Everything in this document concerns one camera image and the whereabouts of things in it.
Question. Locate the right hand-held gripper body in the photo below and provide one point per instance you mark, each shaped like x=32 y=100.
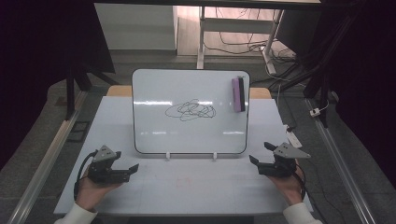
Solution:
x=281 y=165

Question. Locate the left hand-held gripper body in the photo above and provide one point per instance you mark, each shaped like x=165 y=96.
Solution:
x=104 y=169

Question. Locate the purple whiteboard eraser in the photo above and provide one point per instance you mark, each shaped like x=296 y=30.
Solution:
x=237 y=95

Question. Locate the white magnetic whiteboard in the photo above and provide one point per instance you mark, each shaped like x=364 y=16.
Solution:
x=186 y=87

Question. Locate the person's right hand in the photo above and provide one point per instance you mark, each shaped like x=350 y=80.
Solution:
x=291 y=188

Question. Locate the person's left hand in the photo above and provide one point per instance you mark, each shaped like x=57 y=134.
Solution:
x=90 y=193

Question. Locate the white marker with black cap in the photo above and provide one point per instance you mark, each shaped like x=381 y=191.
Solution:
x=293 y=138

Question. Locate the white whiteboard foot clip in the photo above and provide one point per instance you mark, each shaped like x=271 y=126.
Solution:
x=214 y=156
x=168 y=156

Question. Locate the white connector plug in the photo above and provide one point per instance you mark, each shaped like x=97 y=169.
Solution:
x=315 y=112

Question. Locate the black tripod stand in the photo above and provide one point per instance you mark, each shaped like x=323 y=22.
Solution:
x=71 y=90
x=320 y=77

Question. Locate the white cabinet panel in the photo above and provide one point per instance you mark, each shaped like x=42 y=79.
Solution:
x=134 y=28

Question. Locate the aluminium rail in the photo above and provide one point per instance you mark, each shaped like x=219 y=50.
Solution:
x=339 y=161
x=46 y=161

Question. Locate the white desk frame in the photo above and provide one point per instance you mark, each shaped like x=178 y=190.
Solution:
x=236 y=25

